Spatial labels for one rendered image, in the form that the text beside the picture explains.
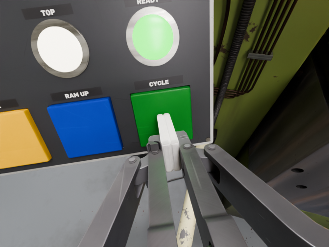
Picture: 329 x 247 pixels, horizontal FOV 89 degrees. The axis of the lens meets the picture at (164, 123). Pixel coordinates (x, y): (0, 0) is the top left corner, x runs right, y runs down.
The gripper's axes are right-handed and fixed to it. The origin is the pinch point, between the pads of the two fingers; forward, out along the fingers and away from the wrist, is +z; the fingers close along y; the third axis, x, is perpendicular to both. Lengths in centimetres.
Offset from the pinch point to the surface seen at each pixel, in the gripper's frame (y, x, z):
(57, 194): -77, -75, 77
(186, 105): 3.1, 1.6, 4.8
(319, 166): 33.4, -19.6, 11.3
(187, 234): 2.6, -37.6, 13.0
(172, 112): 1.2, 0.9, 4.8
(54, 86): -12.1, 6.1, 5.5
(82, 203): -59, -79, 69
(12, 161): -20.6, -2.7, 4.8
